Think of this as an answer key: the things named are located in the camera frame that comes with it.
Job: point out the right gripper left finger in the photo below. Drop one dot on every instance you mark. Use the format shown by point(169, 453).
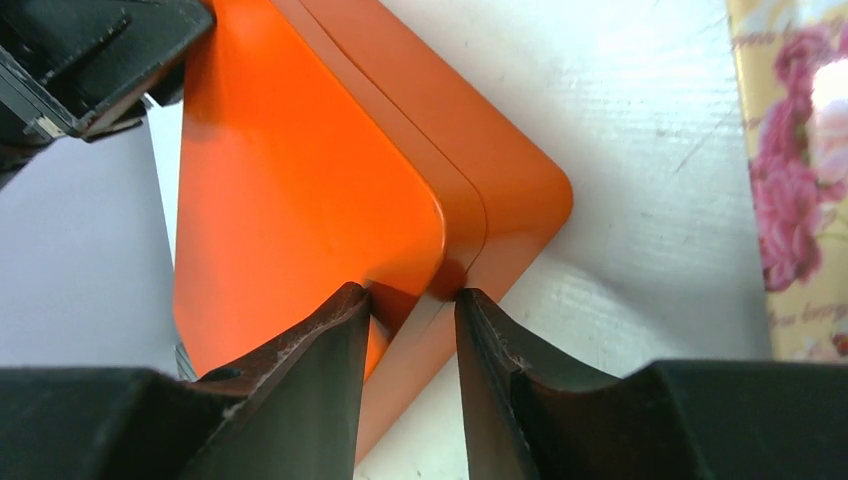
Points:
point(289, 409)

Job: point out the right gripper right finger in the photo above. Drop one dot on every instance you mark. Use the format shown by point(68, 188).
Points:
point(531, 411)

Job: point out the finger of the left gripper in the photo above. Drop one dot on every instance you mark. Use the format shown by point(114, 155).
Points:
point(89, 69)

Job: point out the orange cookie tin box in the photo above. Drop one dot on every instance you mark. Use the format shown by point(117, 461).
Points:
point(501, 198)

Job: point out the floral tray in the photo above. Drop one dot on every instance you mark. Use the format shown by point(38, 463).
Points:
point(791, 65)

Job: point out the orange tin lid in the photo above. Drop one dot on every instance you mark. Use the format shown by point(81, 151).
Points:
point(297, 175)

